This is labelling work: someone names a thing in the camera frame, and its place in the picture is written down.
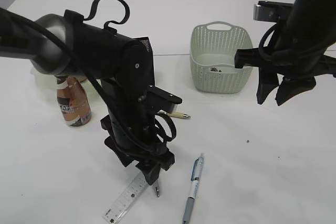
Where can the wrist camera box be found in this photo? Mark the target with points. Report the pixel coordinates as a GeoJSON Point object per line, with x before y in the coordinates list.
{"type": "Point", "coordinates": [267, 11]}
{"type": "Point", "coordinates": [157, 99]}

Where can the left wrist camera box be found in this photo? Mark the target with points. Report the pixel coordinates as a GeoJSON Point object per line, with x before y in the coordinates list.
{"type": "Point", "coordinates": [157, 99]}

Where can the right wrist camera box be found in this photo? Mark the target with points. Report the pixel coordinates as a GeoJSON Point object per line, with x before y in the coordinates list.
{"type": "Point", "coordinates": [267, 11]}

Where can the black mesh pen holder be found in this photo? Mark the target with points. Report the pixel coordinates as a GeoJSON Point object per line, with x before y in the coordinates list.
{"type": "Point", "coordinates": [147, 44]}

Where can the grey white retractable pen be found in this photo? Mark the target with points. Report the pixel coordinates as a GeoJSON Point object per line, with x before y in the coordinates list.
{"type": "Point", "coordinates": [156, 188]}

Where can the blue white retractable pen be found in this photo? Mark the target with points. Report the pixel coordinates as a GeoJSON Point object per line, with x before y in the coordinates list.
{"type": "Point", "coordinates": [195, 181]}

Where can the pale green plastic basket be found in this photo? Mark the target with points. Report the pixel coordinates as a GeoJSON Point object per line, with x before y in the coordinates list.
{"type": "Point", "coordinates": [215, 45]}

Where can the smaller paper piece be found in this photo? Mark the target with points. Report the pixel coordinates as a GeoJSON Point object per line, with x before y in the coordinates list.
{"type": "Point", "coordinates": [213, 69]}

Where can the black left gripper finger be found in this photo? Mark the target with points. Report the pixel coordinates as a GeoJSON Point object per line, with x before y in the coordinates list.
{"type": "Point", "coordinates": [150, 171]}

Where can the pale green wavy glass plate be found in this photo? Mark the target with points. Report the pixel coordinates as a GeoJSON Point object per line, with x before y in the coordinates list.
{"type": "Point", "coordinates": [44, 81]}

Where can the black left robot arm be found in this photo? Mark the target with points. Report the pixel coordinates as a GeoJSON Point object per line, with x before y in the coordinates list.
{"type": "Point", "coordinates": [60, 46]}

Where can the clear plastic ruler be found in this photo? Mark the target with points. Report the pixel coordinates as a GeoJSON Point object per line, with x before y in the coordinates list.
{"type": "Point", "coordinates": [121, 206]}

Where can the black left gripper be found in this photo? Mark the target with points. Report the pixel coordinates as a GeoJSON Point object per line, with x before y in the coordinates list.
{"type": "Point", "coordinates": [135, 134]}

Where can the brown coffee drink bottle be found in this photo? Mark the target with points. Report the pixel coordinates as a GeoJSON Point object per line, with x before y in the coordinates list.
{"type": "Point", "coordinates": [73, 101]}

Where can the beige retractable pen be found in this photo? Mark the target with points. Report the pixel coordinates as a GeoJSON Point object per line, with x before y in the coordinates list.
{"type": "Point", "coordinates": [178, 115]}

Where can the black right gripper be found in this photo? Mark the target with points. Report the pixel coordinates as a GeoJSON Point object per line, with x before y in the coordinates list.
{"type": "Point", "coordinates": [294, 48]}

